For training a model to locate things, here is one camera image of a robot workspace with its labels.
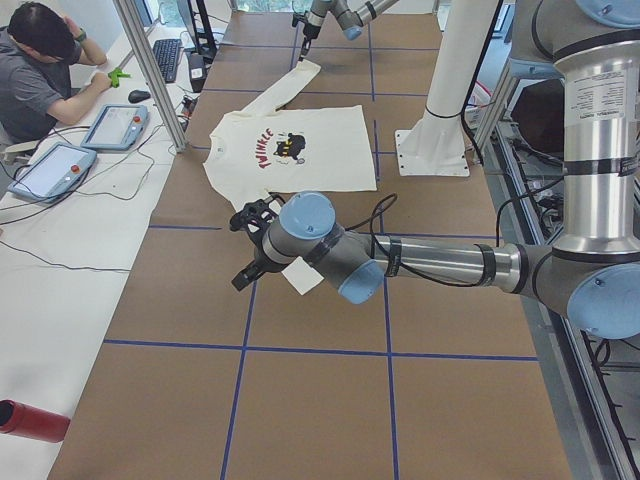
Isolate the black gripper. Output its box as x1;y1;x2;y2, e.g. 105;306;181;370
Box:
231;237;285;290
298;23;320;61

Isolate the cream long-sleeve cat shirt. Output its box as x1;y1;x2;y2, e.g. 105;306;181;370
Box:
203;60;384;304

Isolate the black label box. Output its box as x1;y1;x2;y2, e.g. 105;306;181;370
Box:
187;53;207;93

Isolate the black keyboard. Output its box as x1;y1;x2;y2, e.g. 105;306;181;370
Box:
152;39;182;83

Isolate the black computer mouse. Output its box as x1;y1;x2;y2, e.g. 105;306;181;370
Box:
127;90;151;104

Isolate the green plastic object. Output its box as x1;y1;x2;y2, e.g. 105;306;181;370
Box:
107;67;131;88

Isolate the far teach pendant tablet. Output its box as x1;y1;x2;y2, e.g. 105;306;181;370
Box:
80;104;149;151

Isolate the teach pendant tablet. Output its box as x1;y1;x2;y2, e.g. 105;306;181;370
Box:
80;104;149;151
8;142;97;203

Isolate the near teach pendant tablet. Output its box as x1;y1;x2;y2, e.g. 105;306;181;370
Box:
8;142;97;203

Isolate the seated person grey shirt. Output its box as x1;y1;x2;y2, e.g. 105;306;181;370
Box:
1;2;112;145

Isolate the red bottle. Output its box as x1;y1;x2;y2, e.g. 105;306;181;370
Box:
1;399;70;443

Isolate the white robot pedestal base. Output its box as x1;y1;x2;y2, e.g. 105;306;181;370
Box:
395;0;502;177

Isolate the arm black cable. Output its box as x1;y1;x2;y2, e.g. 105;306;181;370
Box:
344;192;566;288

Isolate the aluminium frame post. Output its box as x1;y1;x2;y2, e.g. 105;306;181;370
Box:
113;0;187;153

